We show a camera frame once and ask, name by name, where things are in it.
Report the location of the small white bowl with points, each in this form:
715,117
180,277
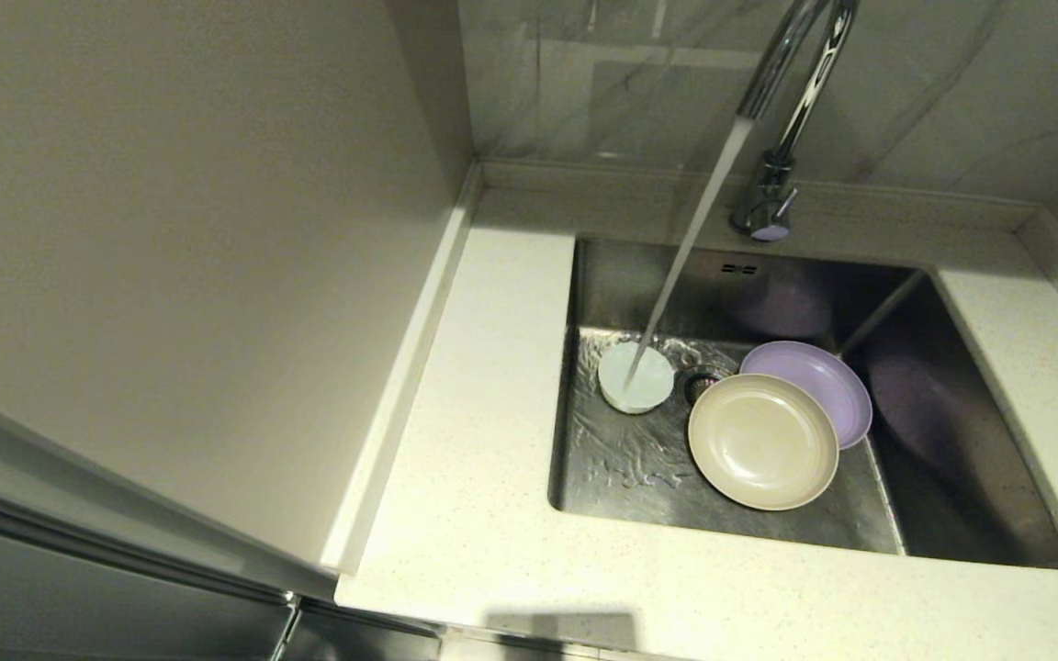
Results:
616,381

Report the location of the beige plastic plate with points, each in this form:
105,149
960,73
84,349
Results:
763,441

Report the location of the chrome kitchen faucet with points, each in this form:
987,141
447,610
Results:
766,207

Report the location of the purple plastic plate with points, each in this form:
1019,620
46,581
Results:
832,372

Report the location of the metal sink drain strainer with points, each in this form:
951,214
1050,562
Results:
699,384

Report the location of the stainless steel sink basin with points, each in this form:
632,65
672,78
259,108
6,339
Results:
630,477

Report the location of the white edge trim strip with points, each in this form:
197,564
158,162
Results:
400,386

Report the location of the running water stream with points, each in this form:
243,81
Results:
694,239

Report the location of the tall beige cabinet side panel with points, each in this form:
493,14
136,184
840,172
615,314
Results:
171,275

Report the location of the metal door trim strip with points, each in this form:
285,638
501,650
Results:
125,557

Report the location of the grey glossy cabinet door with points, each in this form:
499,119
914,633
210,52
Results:
79,615

